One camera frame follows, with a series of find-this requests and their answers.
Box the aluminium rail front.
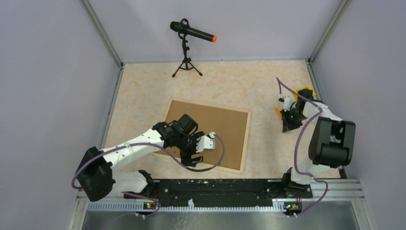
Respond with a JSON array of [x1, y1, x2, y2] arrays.
[[79, 179, 364, 213]]

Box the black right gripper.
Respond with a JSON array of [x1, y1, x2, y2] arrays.
[[280, 107, 307, 133]]

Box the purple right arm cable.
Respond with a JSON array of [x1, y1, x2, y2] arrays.
[[276, 77, 329, 218]]

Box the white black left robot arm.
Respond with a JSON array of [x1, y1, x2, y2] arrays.
[[73, 114, 215, 202]]

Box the yellow plastic box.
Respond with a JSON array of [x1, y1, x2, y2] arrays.
[[295, 86, 316, 100]]

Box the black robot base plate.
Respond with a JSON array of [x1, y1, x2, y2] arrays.
[[140, 179, 313, 207]]

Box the black tripod microphone stand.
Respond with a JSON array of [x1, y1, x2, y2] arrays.
[[172, 18, 203, 78]]

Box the black microphone orange tip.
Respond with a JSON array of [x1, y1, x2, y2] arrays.
[[170, 22, 217, 43]]

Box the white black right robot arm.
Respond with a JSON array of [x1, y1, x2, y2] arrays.
[[279, 87, 356, 197]]

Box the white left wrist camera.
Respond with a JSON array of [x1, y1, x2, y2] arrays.
[[196, 132, 215, 153]]

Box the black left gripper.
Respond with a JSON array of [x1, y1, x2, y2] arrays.
[[176, 131, 204, 167]]

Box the white wooden photo frame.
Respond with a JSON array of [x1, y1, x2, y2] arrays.
[[164, 98, 251, 174]]

